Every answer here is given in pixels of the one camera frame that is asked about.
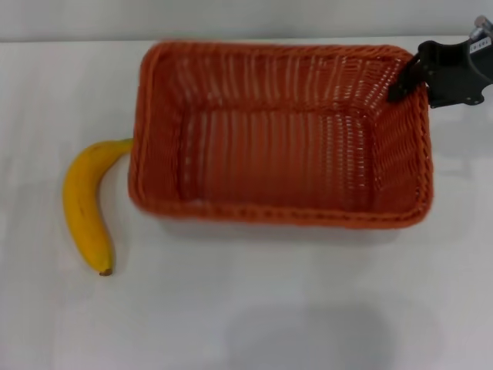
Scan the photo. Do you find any yellow banana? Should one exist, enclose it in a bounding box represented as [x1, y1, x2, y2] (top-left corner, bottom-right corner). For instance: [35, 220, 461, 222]
[62, 137, 136, 278]

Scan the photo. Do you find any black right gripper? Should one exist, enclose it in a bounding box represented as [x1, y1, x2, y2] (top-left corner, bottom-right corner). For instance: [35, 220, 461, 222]
[386, 37, 493, 109]

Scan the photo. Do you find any orange woven plastic basket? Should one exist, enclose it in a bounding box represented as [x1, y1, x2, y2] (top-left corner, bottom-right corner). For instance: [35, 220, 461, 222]
[126, 38, 437, 233]

